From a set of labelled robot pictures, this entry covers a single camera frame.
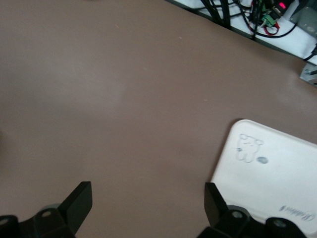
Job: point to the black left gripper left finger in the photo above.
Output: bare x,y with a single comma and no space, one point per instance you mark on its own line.
74,210

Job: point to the circuit board with green terminal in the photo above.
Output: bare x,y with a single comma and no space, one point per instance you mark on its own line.
268,19

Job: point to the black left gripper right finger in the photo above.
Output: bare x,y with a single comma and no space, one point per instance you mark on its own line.
218,213

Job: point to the cream tray with bear drawing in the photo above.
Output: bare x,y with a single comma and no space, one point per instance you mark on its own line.
272,173

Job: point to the grey metal box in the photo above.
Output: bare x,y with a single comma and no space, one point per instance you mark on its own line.
307,19

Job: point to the aluminium bracket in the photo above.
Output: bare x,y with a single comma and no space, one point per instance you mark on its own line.
310,74

